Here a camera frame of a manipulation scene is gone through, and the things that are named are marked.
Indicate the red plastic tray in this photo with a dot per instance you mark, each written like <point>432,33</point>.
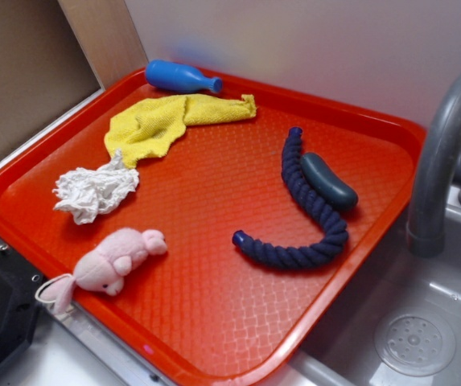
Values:
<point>204,314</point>

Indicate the yellow cloth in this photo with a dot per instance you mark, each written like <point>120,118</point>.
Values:
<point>148,128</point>

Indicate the dark grey oblong capsule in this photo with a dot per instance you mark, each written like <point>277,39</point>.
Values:
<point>327,184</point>

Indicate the blue plastic bottle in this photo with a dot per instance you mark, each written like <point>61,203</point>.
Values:
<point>180,78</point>

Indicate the crumpled white paper towel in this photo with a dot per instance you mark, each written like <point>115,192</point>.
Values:
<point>86,194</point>

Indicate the pink plush toy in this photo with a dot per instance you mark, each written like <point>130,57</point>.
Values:
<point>103,269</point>

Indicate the grey faucet spout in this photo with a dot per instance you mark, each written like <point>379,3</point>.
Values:
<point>439,160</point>

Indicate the grey sink basin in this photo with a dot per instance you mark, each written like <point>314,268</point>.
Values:
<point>340,349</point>

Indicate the brown cardboard panel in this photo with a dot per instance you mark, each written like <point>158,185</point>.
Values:
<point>43,71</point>

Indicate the sink drain strainer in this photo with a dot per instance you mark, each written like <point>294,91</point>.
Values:
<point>414,342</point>

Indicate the black box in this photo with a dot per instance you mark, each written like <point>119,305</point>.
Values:
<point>19,311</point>

